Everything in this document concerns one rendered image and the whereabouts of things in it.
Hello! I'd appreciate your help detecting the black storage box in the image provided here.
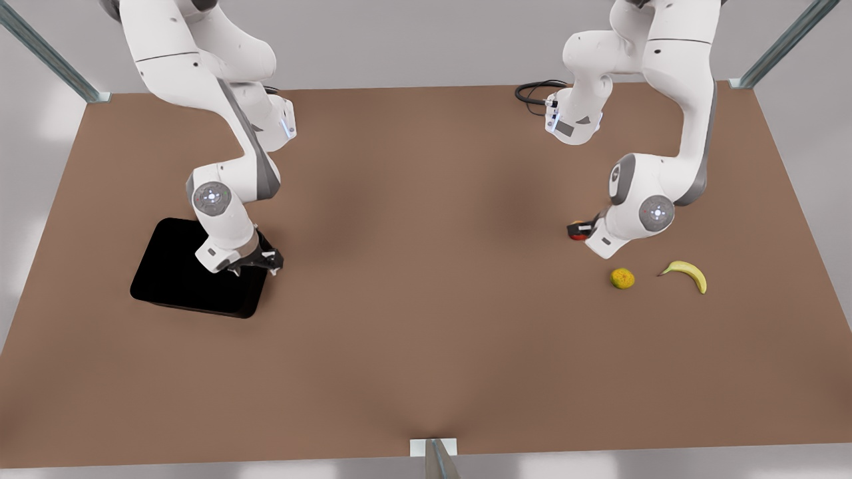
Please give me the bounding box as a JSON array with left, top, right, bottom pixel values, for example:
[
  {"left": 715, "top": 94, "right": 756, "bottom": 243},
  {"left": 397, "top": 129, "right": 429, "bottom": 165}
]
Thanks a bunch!
[{"left": 130, "top": 218, "right": 269, "bottom": 319}]

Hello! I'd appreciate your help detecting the yellow banana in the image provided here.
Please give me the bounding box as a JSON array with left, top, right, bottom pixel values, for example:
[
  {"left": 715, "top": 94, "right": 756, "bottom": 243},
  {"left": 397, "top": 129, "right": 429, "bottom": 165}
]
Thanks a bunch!
[{"left": 658, "top": 260, "right": 708, "bottom": 295}]

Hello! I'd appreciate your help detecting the black cable loop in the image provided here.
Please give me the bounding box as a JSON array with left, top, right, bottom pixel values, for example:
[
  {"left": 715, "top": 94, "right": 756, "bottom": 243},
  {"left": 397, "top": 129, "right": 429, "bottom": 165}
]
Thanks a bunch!
[{"left": 515, "top": 80, "right": 570, "bottom": 117}]

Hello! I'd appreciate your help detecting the silver frame post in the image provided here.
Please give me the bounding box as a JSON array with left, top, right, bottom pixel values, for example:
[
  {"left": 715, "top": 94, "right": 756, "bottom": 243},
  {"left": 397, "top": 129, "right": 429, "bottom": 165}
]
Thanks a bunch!
[
  {"left": 0, "top": 0, "right": 112, "bottom": 103},
  {"left": 728, "top": 0, "right": 841, "bottom": 90},
  {"left": 409, "top": 438, "right": 461, "bottom": 479}
]

